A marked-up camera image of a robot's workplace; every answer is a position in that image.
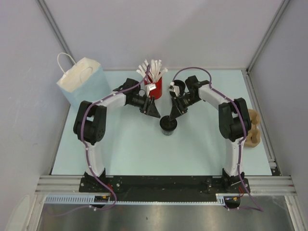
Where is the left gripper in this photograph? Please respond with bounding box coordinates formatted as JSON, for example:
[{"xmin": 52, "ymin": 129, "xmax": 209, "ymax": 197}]
[{"xmin": 128, "ymin": 94, "xmax": 160, "ymax": 119}]

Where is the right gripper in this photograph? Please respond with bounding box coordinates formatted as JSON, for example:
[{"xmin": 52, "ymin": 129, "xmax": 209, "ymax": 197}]
[{"xmin": 169, "ymin": 94, "xmax": 202, "ymax": 122}]

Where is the single black coffee cup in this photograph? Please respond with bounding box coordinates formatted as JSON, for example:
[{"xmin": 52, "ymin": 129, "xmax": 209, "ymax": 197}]
[{"xmin": 159, "ymin": 115, "xmax": 178, "ymax": 136}]

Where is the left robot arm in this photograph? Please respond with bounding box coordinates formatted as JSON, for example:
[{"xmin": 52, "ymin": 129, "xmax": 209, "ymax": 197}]
[{"xmin": 73, "ymin": 78, "xmax": 161, "ymax": 193}]

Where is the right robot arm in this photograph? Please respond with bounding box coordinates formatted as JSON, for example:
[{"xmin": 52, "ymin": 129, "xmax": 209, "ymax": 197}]
[{"xmin": 168, "ymin": 76, "xmax": 251, "ymax": 193}]

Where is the red straw holder cup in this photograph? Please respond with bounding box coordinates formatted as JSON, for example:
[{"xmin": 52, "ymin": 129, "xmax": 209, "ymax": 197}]
[{"xmin": 149, "ymin": 77, "xmax": 163, "ymax": 100}]

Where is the white wrapped straws bundle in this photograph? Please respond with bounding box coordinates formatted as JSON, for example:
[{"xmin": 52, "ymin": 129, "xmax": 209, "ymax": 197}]
[{"xmin": 136, "ymin": 59, "xmax": 168, "ymax": 82}]

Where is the light blue paper bag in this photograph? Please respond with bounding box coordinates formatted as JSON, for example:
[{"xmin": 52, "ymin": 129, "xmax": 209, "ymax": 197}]
[{"xmin": 56, "ymin": 52, "xmax": 111, "ymax": 110}]

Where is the brown cardboard cup carrier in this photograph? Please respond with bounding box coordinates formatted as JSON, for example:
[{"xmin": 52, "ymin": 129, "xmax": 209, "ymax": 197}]
[{"xmin": 244, "ymin": 109, "xmax": 261, "ymax": 148}]

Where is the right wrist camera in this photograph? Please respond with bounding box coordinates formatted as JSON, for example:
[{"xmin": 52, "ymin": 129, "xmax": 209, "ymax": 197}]
[{"xmin": 168, "ymin": 82, "xmax": 180, "ymax": 98}]

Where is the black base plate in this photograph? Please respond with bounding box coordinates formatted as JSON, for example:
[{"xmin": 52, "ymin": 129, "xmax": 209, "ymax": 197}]
[{"xmin": 79, "ymin": 175, "xmax": 250, "ymax": 201}]

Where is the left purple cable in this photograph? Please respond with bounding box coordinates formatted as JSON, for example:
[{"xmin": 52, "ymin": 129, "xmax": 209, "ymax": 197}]
[{"xmin": 80, "ymin": 66, "xmax": 151, "ymax": 212}]

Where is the purple cable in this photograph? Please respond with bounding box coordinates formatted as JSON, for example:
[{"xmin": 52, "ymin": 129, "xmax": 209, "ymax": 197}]
[
  {"xmin": 172, "ymin": 66, "xmax": 264, "ymax": 212},
  {"xmin": 80, "ymin": 66, "xmax": 151, "ymax": 212}
]

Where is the grey slotted cable duct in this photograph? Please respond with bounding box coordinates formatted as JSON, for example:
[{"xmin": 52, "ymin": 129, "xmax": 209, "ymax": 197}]
[{"xmin": 44, "ymin": 194, "xmax": 235, "ymax": 205}]

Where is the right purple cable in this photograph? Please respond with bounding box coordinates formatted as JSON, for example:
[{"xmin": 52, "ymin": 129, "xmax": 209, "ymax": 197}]
[{"xmin": 172, "ymin": 66, "xmax": 264, "ymax": 212}]

